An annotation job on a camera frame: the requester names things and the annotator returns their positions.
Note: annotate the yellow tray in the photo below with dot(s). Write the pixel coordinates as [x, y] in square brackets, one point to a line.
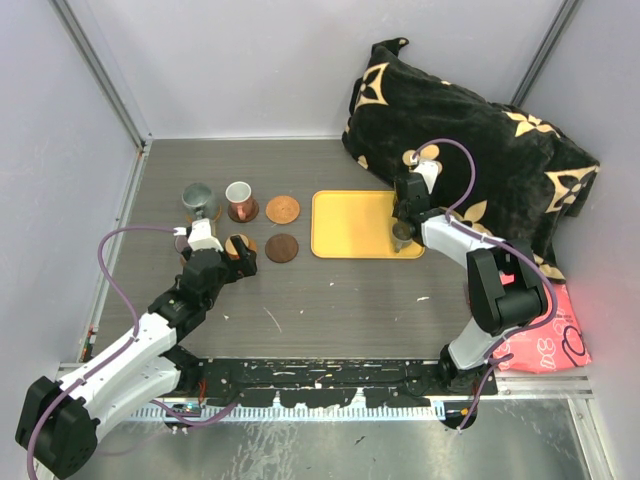
[356, 224]

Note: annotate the orange cork coaster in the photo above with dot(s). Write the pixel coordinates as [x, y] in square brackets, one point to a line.
[214, 217]

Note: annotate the orange wooden coaster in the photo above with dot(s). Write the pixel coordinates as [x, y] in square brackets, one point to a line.
[252, 245]

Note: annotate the pink mug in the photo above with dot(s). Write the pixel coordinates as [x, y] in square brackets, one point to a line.
[238, 191]

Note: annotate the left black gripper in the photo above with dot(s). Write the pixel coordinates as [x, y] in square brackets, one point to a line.
[243, 266]

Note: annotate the small grey cup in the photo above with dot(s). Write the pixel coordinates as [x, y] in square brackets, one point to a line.
[401, 235]

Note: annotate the small orange cup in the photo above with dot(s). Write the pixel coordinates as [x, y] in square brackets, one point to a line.
[230, 246]

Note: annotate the grey mug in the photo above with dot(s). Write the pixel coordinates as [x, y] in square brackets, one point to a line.
[200, 197]

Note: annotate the white cable duct rail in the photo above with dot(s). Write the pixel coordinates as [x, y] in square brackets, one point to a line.
[356, 411]

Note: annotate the red patterned bag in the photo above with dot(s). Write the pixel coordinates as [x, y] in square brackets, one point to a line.
[557, 346]

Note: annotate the black floral pillow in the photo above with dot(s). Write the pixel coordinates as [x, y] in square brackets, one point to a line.
[504, 171]

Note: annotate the dark brown wooden coaster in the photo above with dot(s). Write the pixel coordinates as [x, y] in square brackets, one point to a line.
[243, 212]

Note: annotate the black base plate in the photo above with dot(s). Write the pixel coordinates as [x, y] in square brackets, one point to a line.
[320, 383]

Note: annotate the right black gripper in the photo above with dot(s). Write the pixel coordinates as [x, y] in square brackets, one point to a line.
[430, 194]

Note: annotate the purple transparent cup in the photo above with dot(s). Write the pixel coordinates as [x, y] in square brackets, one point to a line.
[180, 243]

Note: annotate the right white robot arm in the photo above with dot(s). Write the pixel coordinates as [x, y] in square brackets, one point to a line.
[505, 286]

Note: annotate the light woven coaster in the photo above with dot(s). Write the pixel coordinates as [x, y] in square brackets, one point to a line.
[282, 209]

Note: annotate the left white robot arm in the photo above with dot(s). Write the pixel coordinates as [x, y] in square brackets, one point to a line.
[63, 421]

